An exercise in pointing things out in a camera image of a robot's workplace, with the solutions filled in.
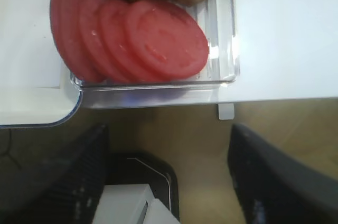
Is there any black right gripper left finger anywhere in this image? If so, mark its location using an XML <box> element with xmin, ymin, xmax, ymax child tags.
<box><xmin>1</xmin><ymin>124</ymin><xmax>109</xmax><ymax>223</ymax></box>

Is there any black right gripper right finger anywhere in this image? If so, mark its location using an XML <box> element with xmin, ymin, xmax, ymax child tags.
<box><xmin>227</xmin><ymin>124</ymin><xmax>337</xmax><ymax>223</ymax></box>

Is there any black device on floor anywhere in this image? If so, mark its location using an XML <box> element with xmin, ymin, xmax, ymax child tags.
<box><xmin>106</xmin><ymin>152</ymin><xmax>180</xmax><ymax>220</ymax></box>

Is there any white box on floor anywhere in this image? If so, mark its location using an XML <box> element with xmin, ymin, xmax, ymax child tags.
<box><xmin>92</xmin><ymin>184</ymin><xmax>179</xmax><ymax>224</ymax></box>

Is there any white table leg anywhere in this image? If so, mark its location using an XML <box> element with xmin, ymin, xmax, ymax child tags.
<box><xmin>218</xmin><ymin>103</ymin><xmax>235</xmax><ymax>120</ymax></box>

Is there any silver metal tray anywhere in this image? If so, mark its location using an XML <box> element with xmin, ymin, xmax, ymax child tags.
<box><xmin>1</xmin><ymin>0</ymin><xmax>82</xmax><ymax>128</ymax></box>

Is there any rightmost red tomato slice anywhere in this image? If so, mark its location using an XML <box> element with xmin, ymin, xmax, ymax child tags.
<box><xmin>124</xmin><ymin>0</ymin><xmax>209</xmax><ymax>80</ymax></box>

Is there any clear patty tomato container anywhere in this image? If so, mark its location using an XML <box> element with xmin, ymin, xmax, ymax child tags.
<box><xmin>70</xmin><ymin>0</ymin><xmax>240</xmax><ymax>109</ymax></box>

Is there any leftmost red tomato slice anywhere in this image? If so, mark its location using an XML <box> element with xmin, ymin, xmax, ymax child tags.
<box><xmin>50</xmin><ymin>0</ymin><xmax>105</xmax><ymax>83</ymax></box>

